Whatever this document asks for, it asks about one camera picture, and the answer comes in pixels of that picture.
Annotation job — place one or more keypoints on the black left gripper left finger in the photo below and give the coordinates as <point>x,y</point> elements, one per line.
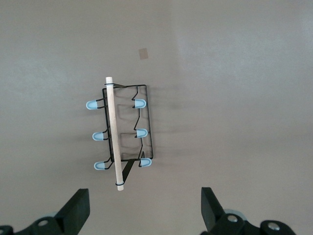
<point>71,215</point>

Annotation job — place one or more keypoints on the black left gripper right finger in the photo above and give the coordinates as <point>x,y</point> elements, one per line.
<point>212,215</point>

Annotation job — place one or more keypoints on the brown tape patch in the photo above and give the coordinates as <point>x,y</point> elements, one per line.
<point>143,54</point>

